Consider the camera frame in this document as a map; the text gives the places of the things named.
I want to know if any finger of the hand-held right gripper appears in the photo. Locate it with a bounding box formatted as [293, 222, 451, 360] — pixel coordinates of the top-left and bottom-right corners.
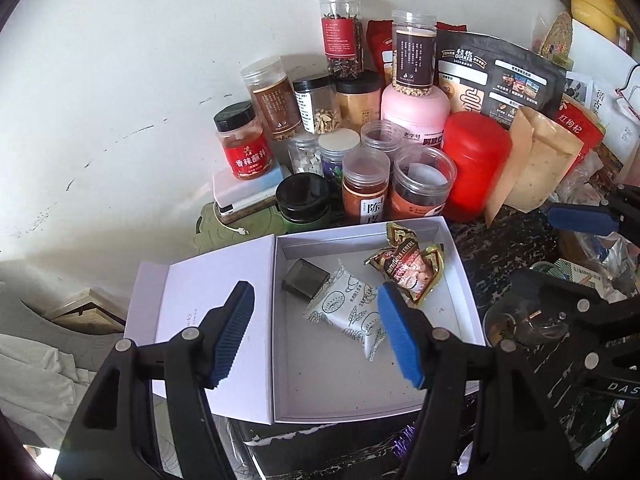
[546, 184, 640, 248]
[507, 267, 640, 367]

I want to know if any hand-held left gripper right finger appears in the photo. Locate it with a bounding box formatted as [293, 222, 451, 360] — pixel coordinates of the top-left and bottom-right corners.
[376, 281, 596, 480]

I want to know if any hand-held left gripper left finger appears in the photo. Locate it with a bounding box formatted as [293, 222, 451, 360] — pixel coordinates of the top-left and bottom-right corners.
[62, 280, 257, 480]

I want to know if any white pastry packet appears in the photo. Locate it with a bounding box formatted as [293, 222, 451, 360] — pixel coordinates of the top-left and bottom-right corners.
[304, 259, 388, 362]

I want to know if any gold red snack packet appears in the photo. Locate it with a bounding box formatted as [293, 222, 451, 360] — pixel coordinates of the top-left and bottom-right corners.
[363, 221, 446, 308]

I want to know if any white cardboard box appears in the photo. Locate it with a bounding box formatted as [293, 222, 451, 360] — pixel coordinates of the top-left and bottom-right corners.
[123, 216, 487, 425]

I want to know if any dark grey small case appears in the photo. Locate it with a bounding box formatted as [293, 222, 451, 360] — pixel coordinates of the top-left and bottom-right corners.
[281, 258, 331, 301]

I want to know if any blue white medicine box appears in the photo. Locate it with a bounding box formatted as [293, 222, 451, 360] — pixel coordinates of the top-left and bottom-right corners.
[542, 259, 608, 291]

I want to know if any clear plastic bag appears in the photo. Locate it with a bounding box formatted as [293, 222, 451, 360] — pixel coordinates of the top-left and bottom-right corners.
[555, 150, 640, 301]

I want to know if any glass mug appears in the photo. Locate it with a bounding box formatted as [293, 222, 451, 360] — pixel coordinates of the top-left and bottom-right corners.
[482, 290, 571, 348]

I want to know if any kraft paper pouch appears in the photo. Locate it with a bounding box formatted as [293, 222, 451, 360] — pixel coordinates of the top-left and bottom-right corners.
[484, 106, 585, 226]

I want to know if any white paper bag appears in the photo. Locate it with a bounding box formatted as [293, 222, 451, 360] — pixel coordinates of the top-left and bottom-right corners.
[590, 60, 640, 166]

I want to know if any green mat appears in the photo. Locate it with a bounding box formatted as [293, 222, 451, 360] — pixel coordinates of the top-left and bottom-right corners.
[192, 202, 286, 256]

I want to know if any red canister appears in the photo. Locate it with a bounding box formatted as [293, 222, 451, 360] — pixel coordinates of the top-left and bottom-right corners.
[441, 111, 513, 223]

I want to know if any printed photo paper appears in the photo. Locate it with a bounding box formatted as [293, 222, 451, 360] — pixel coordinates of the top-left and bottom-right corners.
[565, 70, 596, 106]

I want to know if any white power bank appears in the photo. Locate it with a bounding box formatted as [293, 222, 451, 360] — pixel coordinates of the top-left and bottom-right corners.
[212, 167, 286, 225]

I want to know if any wide jar orange label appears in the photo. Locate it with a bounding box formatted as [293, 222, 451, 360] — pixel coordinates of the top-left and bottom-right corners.
[390, 146, 458, 221]

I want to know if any orange powder jar white label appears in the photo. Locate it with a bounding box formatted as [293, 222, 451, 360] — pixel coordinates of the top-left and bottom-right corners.
[342, 147, 392, 226]

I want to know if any green jar black lid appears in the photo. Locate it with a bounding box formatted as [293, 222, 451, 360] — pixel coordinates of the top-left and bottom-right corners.
[275, 175, 332, 225]

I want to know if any black printed pouch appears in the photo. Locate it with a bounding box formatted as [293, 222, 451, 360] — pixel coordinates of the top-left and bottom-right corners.
[435, 30, 568, 131]

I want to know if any black-lid seasoning jar red label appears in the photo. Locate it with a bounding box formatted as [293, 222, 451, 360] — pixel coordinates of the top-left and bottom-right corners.
[214, 101, 277, 182]

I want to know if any pink jar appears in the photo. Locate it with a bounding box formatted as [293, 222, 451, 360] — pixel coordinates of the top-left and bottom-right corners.
[381, 82, 452, 151]

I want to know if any jar of white cubes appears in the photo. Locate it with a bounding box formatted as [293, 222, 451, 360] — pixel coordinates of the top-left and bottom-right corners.
[286, 132, 323, 177]

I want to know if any white-lid jar purple label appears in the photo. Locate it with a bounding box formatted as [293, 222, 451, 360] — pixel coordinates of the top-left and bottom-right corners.
[318, 129, 362, 183]

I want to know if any white cloth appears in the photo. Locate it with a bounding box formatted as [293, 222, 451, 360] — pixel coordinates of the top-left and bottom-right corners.
[0, 332, 108, 448]

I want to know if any clear plastic jar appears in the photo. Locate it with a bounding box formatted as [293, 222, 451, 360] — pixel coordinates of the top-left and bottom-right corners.
[360, 120, 403, 161]

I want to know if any yellow container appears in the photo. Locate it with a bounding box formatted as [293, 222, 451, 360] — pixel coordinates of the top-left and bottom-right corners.
[567, 0, 633, 43]

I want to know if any tall jar dark brown label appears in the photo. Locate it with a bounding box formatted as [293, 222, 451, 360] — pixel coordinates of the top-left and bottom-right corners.
[391, 10, 440, 98]

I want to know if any clear-lid jar brown label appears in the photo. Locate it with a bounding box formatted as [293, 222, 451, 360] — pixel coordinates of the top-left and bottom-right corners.
[241, 57, 303, 142]

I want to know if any amber jar black lid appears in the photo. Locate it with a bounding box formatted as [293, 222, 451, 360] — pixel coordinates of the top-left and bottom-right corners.
[335, 71, 385, 133]

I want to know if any black-lid jar white label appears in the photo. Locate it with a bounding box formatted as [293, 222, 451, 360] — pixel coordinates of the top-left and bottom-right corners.
[292, 76, 343, 135]

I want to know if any red pouch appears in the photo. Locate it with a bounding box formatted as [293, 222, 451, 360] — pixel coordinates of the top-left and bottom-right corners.
[366, 19, 468, 86]

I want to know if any tall jar red label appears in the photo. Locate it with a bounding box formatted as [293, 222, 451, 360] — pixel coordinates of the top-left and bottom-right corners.
[319, 0, 365, 81]

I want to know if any white charging cable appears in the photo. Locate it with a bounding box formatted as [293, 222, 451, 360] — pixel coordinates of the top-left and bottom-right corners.
[215, 210, 250, 236]

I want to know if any wooden frame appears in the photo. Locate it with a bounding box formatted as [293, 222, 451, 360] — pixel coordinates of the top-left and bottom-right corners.
[47, 287, 131, 333]

